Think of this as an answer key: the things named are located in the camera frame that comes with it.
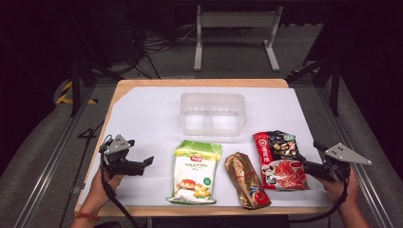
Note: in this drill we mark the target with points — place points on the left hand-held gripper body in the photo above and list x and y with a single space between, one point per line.
122 164

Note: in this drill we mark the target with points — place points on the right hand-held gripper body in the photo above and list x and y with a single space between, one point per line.
335 166

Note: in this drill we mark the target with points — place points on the red and black food packet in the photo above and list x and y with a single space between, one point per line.
280 161

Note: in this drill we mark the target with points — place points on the green and white food packet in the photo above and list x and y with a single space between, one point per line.
195 171

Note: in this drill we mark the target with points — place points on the gold foil packet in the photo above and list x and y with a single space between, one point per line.
247 180

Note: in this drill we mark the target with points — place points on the clear plastic container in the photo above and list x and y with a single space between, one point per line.
212 114

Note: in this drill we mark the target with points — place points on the person's right hand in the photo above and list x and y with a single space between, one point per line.
340 188

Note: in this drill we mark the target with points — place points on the person's left hand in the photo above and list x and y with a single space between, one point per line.
101 190

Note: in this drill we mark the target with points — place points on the white paper sheet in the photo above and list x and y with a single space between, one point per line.
142 110

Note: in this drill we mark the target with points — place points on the black tripod stand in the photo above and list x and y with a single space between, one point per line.
75 88
334 91

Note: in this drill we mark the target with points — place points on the aluminium rail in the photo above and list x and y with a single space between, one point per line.
364 180
47 171

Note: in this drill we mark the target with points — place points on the grey metal table frame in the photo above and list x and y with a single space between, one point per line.
237 19

